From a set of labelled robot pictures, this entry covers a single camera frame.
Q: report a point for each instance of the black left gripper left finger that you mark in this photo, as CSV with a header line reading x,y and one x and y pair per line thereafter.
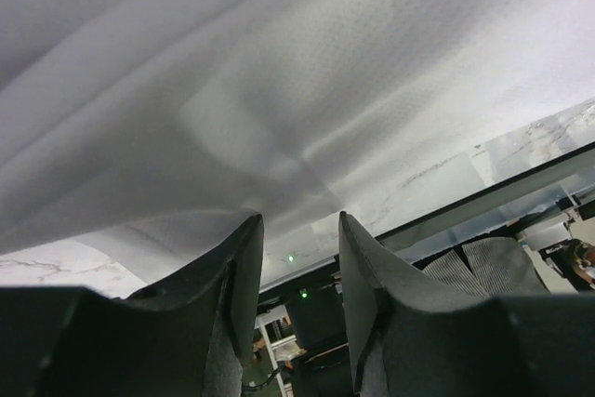
x,y
202,320

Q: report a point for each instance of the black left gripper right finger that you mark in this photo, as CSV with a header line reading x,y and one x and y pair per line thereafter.
x,y
409,334

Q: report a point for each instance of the white t-shirt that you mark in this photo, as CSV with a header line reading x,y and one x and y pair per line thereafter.
x,y
149,129

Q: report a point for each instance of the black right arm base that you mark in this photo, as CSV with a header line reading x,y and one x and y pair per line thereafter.
x,y
317,317

